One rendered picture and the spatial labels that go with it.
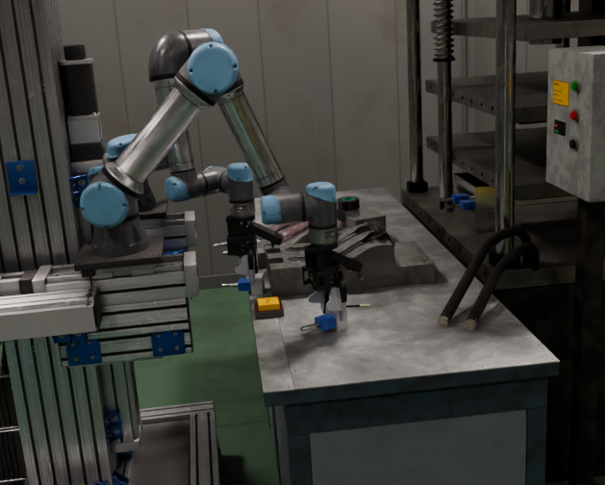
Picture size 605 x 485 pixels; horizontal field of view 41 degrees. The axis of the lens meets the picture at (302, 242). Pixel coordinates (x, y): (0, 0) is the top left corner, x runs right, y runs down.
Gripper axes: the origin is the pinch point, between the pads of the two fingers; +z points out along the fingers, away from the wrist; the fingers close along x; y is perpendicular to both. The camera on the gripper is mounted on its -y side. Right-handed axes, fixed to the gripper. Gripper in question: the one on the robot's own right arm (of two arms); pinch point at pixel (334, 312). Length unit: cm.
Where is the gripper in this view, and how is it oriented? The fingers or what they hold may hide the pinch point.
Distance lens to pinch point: 219.6
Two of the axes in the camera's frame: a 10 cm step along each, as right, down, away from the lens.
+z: 0.6, 9.6, 2.8
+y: -8.3, 2.0, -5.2
